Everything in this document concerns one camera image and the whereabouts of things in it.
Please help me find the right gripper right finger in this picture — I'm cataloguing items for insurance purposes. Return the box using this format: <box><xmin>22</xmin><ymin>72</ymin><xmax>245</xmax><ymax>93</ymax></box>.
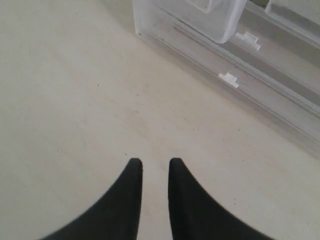
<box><xmin>168</xmin><ymin>158</ymin><xmax>270</xmax><ymax>240</ymax></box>

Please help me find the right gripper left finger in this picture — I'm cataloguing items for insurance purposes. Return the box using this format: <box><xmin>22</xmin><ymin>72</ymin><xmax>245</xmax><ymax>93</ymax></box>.
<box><xmin>44</xmin><ymin>158</ymin><xmax>143</xmax><ymax>240</ymax></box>

